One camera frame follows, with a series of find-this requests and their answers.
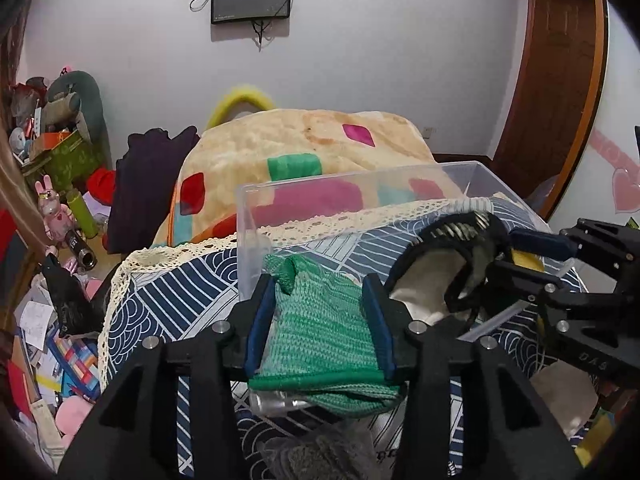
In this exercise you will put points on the green knitted cloth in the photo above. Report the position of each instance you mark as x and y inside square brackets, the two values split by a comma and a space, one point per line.
[320, 330]

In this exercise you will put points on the pink rabbit figure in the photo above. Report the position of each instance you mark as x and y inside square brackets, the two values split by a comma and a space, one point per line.
[54, 210]

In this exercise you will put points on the black slipper with white lining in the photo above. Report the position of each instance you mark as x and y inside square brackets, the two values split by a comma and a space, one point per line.
[435, 272]

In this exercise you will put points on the yellow item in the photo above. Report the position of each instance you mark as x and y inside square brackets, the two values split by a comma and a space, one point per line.
[526, 259]

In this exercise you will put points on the red cloth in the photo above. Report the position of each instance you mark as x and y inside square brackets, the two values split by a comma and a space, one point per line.
[102, 185]

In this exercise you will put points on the beige blanket with coloured patches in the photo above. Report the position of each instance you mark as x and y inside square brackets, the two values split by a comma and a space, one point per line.
[300, 135]

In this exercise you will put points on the dark purple garment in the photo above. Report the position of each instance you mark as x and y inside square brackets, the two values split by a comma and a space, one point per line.
[145, 185]

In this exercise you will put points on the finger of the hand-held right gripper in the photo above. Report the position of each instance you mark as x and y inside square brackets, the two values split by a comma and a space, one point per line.
[515, 277]
[542, 245]

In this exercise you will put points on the black flashlight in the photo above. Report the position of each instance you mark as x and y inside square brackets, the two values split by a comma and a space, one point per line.
[80, 250]

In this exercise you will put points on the clear plastic storage box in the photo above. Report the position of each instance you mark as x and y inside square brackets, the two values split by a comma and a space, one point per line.
[310, 195]

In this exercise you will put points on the colourful block-print book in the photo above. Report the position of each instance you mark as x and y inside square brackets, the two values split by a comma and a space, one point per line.
[75, 362]

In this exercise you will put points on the pink heart wall decoration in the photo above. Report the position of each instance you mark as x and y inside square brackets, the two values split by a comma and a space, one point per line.
[625, 190]

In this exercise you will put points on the beige cloth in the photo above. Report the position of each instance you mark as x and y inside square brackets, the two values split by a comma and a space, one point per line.
[565, 395]

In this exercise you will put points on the wall socket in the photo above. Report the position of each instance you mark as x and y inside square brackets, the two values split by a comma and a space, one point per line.
[427, 131]

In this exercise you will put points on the grey green plush toy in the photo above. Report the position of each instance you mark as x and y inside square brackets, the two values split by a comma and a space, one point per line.
[82, 95]

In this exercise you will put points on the brown wooden door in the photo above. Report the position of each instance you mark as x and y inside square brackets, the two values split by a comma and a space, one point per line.
[555, 85]

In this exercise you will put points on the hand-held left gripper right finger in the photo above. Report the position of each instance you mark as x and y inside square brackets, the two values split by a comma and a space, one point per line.
[377, 327]

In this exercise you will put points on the black plastic bag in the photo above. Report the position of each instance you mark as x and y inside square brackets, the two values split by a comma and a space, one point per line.
[70, 295]

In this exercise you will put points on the grey fuzzy cloth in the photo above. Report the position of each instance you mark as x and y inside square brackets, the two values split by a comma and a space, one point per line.
[320, 452]

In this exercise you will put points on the green cardboard box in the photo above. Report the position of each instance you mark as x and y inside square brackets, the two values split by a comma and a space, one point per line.
[65, 157]

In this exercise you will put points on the pink plush toy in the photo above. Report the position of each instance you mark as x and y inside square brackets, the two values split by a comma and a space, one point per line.
[75, 417]

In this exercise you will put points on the blue patterned cloth with lace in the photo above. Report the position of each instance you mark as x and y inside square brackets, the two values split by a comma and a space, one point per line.
[190, 280]

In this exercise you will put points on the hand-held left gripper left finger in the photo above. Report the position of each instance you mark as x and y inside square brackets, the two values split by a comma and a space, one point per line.
[260, 327]

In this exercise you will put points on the green cylindrical bottle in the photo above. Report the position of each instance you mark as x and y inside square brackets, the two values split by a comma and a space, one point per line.
[82, 215]

